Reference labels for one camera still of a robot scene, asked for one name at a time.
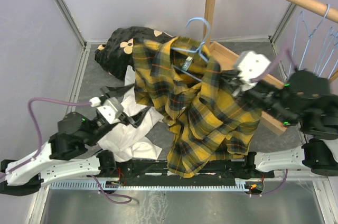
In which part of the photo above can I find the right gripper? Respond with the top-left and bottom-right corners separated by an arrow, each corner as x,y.
213,68 -> 297,125

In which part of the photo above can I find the yellow plaid shirt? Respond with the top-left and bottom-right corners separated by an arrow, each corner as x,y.
132,36 -> 261,178

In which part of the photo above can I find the light blue wire hanger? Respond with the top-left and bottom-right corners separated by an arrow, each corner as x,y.
171,17 -> 211,82
287,4 -> 331,78
313,27 -> 337,76

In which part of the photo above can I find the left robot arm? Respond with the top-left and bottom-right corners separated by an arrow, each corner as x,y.
1,85 -> 150,197

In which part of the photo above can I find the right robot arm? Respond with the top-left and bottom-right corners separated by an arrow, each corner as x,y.
235,70 -> 337,177

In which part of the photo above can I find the white shirt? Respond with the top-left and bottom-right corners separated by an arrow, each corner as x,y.
98,66 -> 164,162

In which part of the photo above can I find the wooden clothes rack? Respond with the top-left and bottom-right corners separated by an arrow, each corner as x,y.
204,0 -> 338,136

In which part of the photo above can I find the black flower-pattern garment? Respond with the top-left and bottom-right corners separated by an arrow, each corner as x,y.
95,26 -> 173,80

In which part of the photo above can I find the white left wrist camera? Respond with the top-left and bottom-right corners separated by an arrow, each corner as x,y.
89,97 -> 124,124

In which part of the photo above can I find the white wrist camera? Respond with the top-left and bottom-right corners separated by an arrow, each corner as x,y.
232,51 -> 272,97
89,97 -> 124,124

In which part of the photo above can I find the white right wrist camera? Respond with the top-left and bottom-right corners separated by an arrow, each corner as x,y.
232,51 -> 272,97

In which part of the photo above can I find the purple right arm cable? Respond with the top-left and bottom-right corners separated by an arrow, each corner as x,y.
250,45 -> 301,82

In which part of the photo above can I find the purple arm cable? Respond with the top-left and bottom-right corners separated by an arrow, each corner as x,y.
250,45 -> 301,82
0,97 -> 92,182

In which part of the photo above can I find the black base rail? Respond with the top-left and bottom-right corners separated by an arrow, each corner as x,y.
99,160 -> 275,186

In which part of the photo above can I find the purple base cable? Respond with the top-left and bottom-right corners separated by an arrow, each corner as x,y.
88,175 -> 133,204

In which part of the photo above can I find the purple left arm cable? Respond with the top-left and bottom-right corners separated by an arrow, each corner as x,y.
0,97 -> 92,182

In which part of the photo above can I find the white slotted cable duct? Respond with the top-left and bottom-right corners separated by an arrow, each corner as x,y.
50,178 -> 249,192

